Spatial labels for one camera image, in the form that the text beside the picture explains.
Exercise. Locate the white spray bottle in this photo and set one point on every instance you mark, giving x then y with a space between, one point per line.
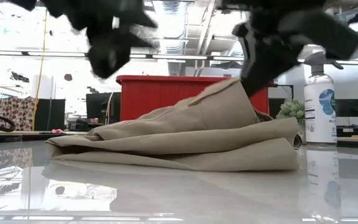
319 118

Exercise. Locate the silver ventilation duct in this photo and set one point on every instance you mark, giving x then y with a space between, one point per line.
171 31

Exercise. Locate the black cabinet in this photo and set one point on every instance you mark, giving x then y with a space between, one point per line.
51 113

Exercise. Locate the black monitor on arm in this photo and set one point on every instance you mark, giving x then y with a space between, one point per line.
350 108

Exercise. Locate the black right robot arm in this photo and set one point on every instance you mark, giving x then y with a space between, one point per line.
275 4

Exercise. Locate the white pillar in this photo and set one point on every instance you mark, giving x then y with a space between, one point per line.
43 87

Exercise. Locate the small potted succulent plant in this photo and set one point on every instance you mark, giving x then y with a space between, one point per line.
292 110

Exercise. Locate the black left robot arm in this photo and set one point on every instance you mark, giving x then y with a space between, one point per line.
61 9

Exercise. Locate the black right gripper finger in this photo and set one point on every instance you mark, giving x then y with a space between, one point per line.
263 65

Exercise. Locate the patterned fabric bag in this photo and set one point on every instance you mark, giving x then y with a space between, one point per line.
17 112

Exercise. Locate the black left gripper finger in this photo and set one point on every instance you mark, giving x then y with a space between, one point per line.
107 62

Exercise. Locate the black computer monitor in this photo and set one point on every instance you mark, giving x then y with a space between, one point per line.
99 105

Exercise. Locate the red plastic laundry bin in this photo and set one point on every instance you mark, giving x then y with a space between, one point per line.
154 96

